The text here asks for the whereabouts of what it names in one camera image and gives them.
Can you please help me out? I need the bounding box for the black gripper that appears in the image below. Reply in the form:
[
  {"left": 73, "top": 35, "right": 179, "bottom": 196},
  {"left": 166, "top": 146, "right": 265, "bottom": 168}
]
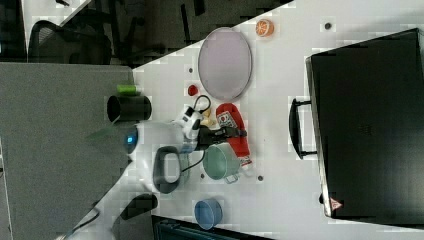
[{"left": 196, "top": 126, "right": 247, "bottom": 150}]

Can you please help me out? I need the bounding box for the red plush ketchup bottle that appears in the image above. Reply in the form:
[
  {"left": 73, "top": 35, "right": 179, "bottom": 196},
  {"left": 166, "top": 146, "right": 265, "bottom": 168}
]
[{"left": 216, "top": 103, "right": 252, "bottom": 168}]

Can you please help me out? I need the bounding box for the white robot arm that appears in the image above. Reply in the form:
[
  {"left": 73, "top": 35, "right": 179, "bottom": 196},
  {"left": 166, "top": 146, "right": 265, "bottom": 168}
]
[{"left": 61, "top": 121, "right": 247, "bottom": 240}]

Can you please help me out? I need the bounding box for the yellow plush toy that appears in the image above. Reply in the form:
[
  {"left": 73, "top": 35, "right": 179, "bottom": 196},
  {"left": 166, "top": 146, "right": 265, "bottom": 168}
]
[{"left": 201, "top": 108, "right": 216, "bottom": 127}]

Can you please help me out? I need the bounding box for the green mug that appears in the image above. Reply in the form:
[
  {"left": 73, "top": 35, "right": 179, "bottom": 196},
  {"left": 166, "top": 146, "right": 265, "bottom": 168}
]
[{"left": 203, "top": 143, "right": 251, "bottom": 184}]

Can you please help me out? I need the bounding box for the small red toy fruit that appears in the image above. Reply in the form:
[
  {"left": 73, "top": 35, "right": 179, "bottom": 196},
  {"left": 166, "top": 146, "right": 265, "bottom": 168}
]
[{"left": 188, "top": 85, "right": 199, "bottom": 96}]

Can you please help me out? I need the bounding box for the lilac oval plate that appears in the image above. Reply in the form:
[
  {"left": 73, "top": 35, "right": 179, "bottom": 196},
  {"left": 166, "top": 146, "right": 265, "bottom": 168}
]
[{"left": 198, "top": 27, "right": 252, "bottom": 101}]

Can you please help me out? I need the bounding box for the blue cup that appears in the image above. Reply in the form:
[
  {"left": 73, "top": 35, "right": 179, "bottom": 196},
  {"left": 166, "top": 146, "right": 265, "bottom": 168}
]
[{"left": 194, "top": 198, "right": 223, "bottom": 230}]

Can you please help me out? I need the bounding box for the black cylinder cup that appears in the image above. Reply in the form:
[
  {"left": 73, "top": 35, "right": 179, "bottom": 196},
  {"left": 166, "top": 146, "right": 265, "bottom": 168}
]
[{"left": 106, "top": 96, "right": 152, "bottom": 122}]

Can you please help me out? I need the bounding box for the orange slice toy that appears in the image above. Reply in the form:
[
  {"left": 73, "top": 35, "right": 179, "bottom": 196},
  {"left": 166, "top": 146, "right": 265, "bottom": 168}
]
[{"left": 256, "top": 19, "right": 274, "bottom": 37}]

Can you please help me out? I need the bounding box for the black cylinder at table edge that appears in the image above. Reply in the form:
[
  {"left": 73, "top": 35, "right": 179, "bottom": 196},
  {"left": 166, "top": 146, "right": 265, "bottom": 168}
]
[{"left": 120, "top": 194, "right": 158, "bottom": 220}]

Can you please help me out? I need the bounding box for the green spool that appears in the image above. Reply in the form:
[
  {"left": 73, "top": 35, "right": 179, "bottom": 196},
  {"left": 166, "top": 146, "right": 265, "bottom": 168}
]
[{"left": 117, "top": 85, "right": 141, "bottom": 96}]

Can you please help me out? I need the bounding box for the black toaster oven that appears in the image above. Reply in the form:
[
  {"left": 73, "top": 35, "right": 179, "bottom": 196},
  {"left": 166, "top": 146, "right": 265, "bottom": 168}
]
[{"left": 305, "top": 28, "right": 424, "bottom": 229}]

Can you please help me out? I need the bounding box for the black office chair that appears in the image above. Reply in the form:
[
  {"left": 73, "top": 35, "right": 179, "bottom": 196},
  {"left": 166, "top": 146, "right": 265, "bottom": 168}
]
[{"left": 21, "top": 0, "right": 165, "bottom": 62}]

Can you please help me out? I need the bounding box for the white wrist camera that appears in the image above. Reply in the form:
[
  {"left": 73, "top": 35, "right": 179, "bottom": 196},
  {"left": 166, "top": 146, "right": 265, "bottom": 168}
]
[{"left": 174, "top": 106, "right": 203, "bottom": 140}]

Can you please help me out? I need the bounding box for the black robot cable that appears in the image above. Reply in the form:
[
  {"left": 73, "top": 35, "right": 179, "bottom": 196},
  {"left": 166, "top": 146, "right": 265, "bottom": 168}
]
[{"left": 179, "top": 94, "right": 212, "bottom": 174}]

